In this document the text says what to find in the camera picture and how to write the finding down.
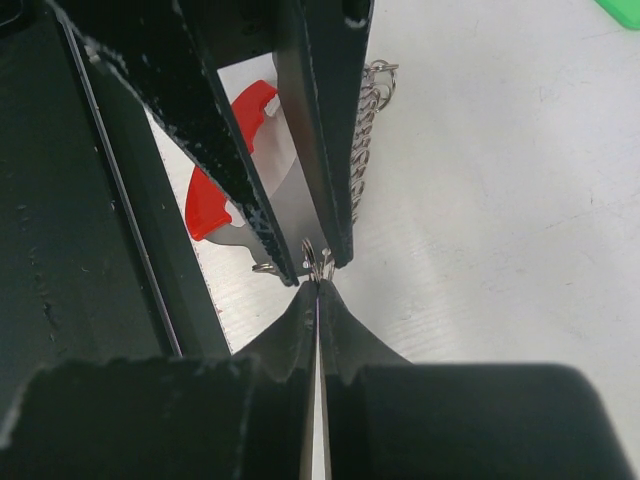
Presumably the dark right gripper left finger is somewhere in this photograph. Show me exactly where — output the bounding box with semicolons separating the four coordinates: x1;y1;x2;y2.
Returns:
1;282;318;479

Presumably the key with green tag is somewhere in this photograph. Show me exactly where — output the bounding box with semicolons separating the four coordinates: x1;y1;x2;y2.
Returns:
596;0;640;30

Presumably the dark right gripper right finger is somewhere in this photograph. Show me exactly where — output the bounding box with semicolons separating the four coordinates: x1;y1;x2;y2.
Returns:
317;281;633;479

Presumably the red handled metal key organizer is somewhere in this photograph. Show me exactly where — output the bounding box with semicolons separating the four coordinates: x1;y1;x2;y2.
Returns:
185;59;399;276

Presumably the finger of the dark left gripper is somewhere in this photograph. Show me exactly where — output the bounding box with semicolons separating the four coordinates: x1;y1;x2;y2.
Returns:
273;1;374;267
50;1;298;286

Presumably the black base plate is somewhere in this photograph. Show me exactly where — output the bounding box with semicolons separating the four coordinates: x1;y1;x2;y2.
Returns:
1;1;229;406

